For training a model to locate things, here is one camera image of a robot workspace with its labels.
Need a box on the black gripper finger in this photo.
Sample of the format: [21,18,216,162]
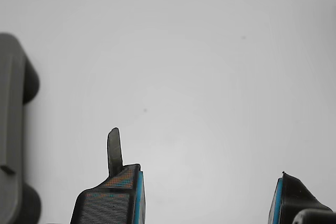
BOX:
[268,171,336,224]
[69,127,146,224]

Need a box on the grey frame holder with ridges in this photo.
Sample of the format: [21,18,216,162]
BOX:
[0,32,42,224]

